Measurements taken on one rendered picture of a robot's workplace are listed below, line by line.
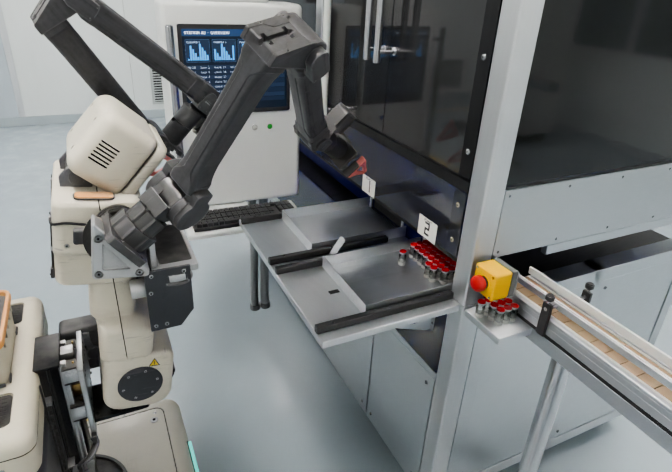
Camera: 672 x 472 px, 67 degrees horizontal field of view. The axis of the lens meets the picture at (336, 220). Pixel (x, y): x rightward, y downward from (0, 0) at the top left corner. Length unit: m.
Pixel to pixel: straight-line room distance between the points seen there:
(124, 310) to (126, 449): 0.66
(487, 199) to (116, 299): 0.90
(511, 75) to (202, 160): 0.66
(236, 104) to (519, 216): 0.79
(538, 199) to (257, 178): 1.13
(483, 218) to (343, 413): 1.26
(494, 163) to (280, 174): 1.09
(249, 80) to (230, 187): 1.23
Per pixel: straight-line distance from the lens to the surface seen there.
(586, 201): 1.53
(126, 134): 1.09
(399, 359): 1.76
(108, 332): 1.28
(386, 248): 1.56
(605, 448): 2.46
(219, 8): 1.90
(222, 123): 0.89
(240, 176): 2.04
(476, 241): 1.29
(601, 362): 1.27
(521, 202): 1.33
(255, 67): 0.84
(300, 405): 2.29
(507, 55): 1.17
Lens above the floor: 1.65
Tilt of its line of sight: 26 degrees down
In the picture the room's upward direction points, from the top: 3 degrees clockwise
